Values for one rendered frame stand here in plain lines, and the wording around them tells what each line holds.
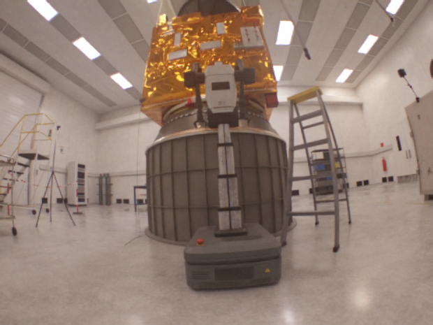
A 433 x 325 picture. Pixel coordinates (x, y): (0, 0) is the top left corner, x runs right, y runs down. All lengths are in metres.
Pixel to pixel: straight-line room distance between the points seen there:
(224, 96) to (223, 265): 1.05
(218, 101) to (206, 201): 0.98
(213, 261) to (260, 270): 0.25
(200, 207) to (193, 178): 0.31
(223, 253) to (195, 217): 1.00
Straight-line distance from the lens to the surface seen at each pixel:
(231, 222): 1.15
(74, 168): 8.90
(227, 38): 3.10
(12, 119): 8.39
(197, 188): 1.85
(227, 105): 1.25
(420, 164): 3.43
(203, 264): 0.97
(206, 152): 1.87
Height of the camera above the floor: 0.54
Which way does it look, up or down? 9 degrees up
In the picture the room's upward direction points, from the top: 4 degrees counter-clockwise
